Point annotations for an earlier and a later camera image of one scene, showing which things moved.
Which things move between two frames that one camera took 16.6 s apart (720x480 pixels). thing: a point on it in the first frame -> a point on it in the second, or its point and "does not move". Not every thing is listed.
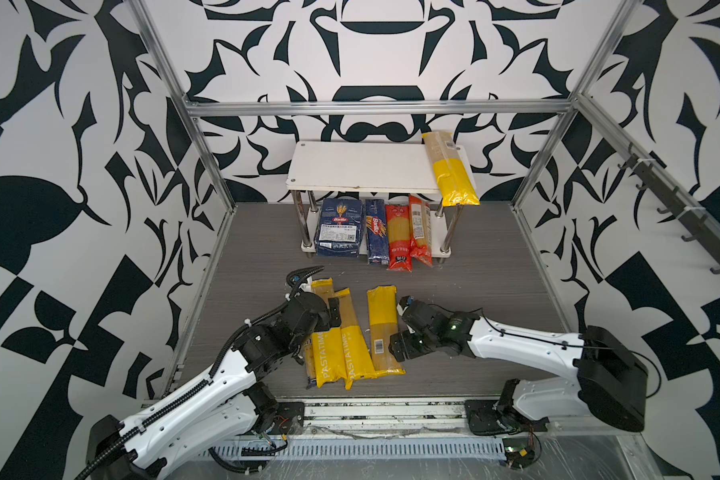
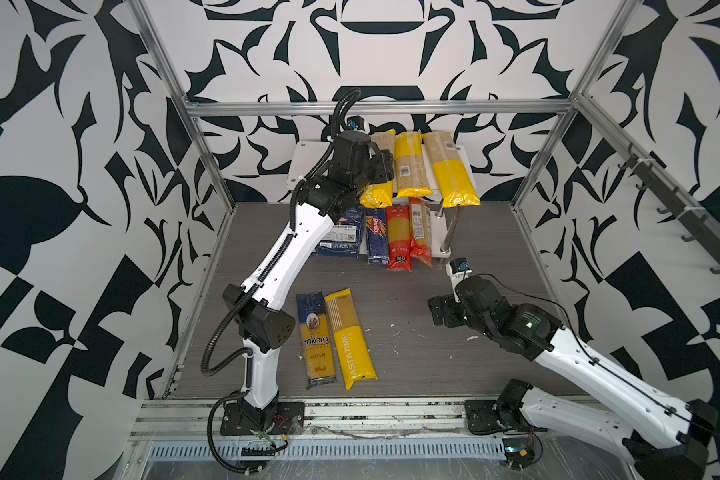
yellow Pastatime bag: [327, 345] -> [379, 195]
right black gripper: [407, 351] -> [435, 310]
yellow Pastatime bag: [357, 361] does not move
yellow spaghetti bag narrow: [382, 304] -> [410, 166]
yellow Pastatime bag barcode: [453, 178] does not move
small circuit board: [518, 452] does not move
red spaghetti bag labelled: [419, 231] does not move
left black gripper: [334, 312] -> [381, 162]
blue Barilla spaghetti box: [376, 231] does not move
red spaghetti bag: [398, 237] does not move
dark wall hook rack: [701, 227] does not move
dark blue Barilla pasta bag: [339, 226] does not move
